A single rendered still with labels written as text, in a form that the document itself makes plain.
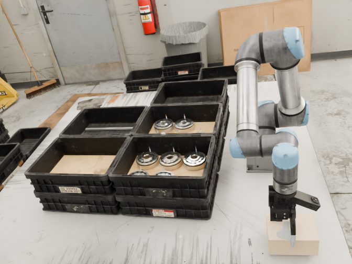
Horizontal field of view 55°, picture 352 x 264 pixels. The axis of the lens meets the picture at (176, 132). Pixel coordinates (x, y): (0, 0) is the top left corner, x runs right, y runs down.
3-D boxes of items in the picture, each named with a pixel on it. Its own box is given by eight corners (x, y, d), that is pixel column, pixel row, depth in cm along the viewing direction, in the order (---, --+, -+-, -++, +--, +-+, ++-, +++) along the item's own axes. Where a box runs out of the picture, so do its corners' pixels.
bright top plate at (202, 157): (207, 152, 152) (207, 151, 152) (204, 166, 144) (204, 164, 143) (185, 152, 154) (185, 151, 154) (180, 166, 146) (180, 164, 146)
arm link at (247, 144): (229, 31, 130) (227, 153, 112) (258, 25, 126) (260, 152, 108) (235, 48, 140) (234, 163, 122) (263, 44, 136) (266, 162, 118)
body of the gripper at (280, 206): (268, 206, 119) (267, 180, 113) (294, 206, 118) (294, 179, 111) (270, 223, 113) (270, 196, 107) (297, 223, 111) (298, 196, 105)
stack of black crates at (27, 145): (34, 160, 305) (19, 128, 288) (64, 158, 299) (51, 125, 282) (9, 190, 272) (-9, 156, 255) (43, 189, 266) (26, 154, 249)
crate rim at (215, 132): (222, 106, 175) (222, 102, 174) (216, 139, 151) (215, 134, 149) (150, 109, 186) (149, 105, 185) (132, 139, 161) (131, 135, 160)
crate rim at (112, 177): (216, 139, 151) (215, 134, 149) (206, 183, 126) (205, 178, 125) (132, 139, 161) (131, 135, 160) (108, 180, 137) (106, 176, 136)
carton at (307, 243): (311, 228, 125) (312, 213, 121) (318, 255, 115) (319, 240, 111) (266, 228, 128) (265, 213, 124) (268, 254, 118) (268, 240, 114)
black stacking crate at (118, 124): (152, 124, 191) (148, 106, 185) (136, 155, 167) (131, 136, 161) (89, 125, 201) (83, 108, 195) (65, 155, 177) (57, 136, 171)
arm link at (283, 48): (277, 113, 168) (259, 25, 127) (309, 110, 163) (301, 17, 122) (277, 133, 162) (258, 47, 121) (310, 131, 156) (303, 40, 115)
